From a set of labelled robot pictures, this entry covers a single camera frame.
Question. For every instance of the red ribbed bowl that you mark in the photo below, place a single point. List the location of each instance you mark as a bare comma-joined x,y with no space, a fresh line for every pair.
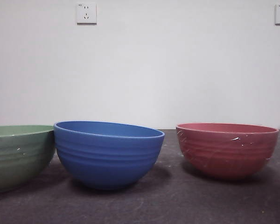
226,154

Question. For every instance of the green ribbed bowl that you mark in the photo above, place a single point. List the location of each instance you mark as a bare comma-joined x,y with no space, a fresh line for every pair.
16,158

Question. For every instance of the blue ribbed bowl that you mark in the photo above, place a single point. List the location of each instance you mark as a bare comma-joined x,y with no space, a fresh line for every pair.
107,158

